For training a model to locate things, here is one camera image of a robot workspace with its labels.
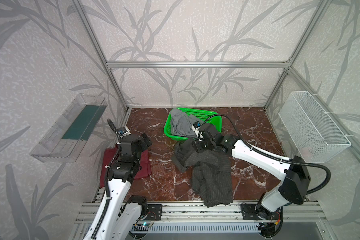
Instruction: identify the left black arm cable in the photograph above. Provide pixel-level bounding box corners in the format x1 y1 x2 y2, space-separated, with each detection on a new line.
91 118 123 240

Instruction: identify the aluminium cage frame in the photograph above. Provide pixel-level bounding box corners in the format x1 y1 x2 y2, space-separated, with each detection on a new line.
72 1 351 135

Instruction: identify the dark grey striped shirt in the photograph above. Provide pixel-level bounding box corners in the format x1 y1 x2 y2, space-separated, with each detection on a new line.
171 138 234 208

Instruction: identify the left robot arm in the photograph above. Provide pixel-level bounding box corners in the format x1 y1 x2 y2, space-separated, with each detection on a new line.
84 134 152 240

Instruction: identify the clear plastic wall bin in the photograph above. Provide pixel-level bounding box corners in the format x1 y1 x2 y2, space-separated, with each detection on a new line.
30 94 108 163

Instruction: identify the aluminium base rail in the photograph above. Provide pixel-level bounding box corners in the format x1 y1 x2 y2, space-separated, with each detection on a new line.
74 200 328 224

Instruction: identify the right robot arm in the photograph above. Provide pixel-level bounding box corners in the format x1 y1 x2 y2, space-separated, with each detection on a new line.
192 122 311 220

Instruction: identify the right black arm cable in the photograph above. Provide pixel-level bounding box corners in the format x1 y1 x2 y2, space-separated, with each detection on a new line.
202 113 331 195

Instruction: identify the green plastic basket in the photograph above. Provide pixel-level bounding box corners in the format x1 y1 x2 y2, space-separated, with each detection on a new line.
163 107 223 142

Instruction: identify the white wire wall basket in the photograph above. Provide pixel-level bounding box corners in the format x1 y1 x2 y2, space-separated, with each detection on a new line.
279 91 352 164

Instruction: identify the light grey shirt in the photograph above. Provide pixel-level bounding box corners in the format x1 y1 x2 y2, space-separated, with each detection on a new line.
170 109 202 138

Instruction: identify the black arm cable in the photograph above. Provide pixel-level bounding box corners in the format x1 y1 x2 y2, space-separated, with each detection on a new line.
91 118 123 240
202 113 331 195

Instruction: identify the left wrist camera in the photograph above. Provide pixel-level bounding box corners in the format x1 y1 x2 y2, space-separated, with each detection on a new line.
117 127 131 138

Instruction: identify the maroon folded shirt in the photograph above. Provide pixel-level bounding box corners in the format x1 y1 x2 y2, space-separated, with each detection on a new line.
100 148 152 188

